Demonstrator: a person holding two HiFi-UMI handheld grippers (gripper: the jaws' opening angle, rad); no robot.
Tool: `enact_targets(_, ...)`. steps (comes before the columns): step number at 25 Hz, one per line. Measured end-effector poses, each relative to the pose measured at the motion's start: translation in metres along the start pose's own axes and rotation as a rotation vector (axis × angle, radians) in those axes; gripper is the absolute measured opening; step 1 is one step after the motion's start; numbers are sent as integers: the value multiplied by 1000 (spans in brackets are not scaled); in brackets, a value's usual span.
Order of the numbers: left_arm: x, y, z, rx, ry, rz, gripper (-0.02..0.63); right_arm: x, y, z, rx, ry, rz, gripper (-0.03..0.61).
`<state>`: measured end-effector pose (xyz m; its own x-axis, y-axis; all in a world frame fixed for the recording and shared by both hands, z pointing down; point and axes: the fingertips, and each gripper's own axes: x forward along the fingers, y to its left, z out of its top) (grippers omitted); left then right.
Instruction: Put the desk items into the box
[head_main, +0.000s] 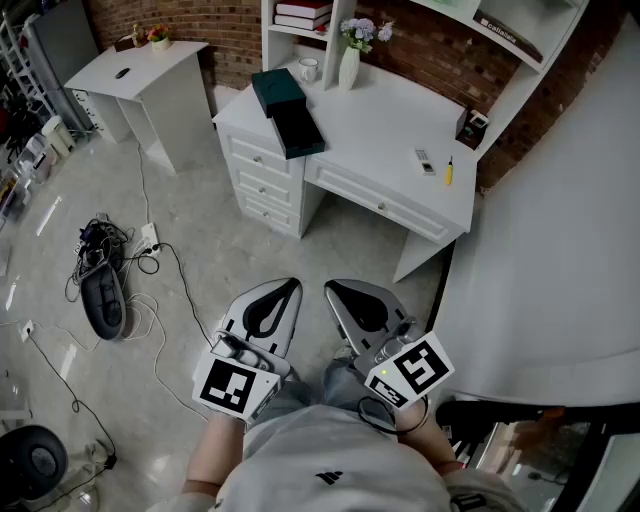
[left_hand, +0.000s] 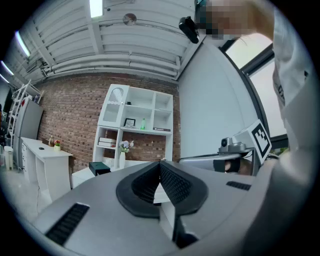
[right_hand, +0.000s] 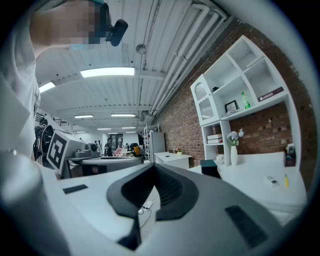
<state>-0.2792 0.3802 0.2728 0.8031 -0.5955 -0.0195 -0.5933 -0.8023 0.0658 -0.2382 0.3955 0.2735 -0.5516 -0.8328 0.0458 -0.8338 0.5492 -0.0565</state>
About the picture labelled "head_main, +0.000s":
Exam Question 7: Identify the dark teal box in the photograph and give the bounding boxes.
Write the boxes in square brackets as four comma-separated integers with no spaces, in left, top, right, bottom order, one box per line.
[251,68,308,119]

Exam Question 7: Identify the small white desk drawer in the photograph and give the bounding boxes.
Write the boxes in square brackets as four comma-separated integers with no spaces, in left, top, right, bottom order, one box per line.
[225,128,295,177]
[233,167,297,207]
[238,193,302,236]

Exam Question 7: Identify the white desk with drawers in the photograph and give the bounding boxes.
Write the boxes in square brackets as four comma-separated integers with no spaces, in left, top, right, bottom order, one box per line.
[212,44,481,284]

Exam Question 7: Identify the white trash bin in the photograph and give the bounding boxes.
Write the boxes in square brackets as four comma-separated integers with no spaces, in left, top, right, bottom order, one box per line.
[41,115,78,158]

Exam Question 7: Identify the black floor cable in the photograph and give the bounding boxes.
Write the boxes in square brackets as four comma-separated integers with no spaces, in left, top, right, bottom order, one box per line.
[27,329,119,459]

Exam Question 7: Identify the person's white t-shirt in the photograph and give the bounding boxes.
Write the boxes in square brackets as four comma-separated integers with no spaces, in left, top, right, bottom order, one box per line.
[149,402,531,512]

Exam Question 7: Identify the white power strip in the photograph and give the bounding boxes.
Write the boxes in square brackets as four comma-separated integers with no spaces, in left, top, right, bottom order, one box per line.
[139,222,162,259]

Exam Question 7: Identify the black framed glass table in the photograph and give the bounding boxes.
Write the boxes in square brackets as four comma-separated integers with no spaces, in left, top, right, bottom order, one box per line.
[434,392,640,512]

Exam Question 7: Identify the brown wooden organizer box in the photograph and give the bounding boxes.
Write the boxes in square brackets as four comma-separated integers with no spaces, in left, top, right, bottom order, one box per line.
[454,107,490,151]

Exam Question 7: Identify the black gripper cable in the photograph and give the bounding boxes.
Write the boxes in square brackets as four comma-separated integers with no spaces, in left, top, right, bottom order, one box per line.
[357,394,431,436]

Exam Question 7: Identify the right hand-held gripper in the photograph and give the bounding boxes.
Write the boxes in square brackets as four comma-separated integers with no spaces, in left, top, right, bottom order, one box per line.
[323,278,457,412]

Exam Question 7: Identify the stack of red books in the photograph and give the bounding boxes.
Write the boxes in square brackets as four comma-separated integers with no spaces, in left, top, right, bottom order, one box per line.
[273,13,333,31]

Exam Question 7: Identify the grey metal cabinet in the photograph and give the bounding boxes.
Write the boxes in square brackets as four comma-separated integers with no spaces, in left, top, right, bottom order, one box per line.
[22,0,101,132]

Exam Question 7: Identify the tangle of black cables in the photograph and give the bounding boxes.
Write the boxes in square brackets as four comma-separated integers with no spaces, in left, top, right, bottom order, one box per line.
[73,212,161,276]

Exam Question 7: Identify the black box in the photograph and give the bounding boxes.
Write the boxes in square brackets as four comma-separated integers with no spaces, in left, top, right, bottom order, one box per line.
[269,98,327,161]

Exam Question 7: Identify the hand-held gripper grey camera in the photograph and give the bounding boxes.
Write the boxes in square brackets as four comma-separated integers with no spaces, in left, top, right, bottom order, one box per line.
[213,332,275,374]
[372,317,426,365]

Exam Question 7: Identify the white ribbed vase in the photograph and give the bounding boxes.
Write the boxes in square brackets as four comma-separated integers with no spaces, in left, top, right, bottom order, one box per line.
[338,45,362,92]

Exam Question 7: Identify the wide white desk drawer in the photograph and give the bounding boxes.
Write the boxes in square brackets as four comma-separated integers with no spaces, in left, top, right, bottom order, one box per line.
[303,157,454,246]

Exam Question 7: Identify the white shelf unit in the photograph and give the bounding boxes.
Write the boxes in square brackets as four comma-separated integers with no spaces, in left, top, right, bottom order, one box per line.
[260,0,591,161]

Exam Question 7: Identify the white side table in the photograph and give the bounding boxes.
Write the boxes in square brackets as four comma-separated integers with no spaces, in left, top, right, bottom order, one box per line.
[64,40,214,175]

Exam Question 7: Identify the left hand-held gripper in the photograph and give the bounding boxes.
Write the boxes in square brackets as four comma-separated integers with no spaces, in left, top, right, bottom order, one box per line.
[192,277,305,425]

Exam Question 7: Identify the black round stool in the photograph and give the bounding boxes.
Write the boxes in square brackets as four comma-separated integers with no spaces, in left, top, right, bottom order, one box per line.
[0,424,70,503]

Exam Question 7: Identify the white metal rack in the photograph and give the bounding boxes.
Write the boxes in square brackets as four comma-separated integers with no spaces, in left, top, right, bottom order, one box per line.
[0,12,54,119]

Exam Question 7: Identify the blue artificial flowers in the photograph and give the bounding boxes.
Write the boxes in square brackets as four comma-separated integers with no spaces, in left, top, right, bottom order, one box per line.
[339,17,395,55]

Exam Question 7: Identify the person's right forearm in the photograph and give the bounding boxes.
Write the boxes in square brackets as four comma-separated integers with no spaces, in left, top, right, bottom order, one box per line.
[396,396,462,472]

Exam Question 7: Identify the grey oval floor device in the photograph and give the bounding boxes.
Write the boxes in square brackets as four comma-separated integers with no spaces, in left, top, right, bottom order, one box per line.
[79,260,127,342]

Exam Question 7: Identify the clear plastic storage bins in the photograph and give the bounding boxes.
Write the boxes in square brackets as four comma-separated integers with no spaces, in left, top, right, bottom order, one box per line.
[13,132,56,186]

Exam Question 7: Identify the person's left forearm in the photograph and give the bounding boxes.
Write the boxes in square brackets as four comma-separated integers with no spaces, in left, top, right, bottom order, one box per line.
[183,410,251,494]

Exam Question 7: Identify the person's blue jeans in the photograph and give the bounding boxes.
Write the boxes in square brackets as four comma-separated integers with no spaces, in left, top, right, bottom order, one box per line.
[247,355,401,436]

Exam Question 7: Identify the dark red lettered book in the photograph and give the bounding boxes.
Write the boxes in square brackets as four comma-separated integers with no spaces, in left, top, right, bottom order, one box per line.
[472,8,545,64]

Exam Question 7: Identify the red hardcover book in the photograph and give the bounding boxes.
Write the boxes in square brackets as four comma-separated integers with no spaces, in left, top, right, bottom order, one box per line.
[274,0,334,18]

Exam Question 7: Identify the right hand-held gripper grey camera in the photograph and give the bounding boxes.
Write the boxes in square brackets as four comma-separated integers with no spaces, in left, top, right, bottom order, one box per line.
[372,317,426,365]

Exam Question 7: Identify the left hand-held gripper grey camera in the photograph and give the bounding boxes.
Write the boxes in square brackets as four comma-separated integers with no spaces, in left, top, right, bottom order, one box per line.
[213,332,275,374]

